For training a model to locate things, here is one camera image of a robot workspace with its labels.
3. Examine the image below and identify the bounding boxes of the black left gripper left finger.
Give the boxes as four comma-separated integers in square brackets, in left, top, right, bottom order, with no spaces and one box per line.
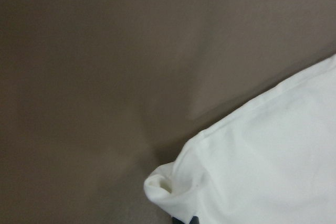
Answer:
[172,217,184,224]

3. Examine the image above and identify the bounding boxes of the white long-sleeve printed shirt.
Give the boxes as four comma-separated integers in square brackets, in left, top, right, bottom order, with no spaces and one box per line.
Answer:
[144,57,335,223]

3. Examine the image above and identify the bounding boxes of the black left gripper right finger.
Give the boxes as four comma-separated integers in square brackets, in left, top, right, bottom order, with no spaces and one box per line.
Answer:
[189,216,200,224]

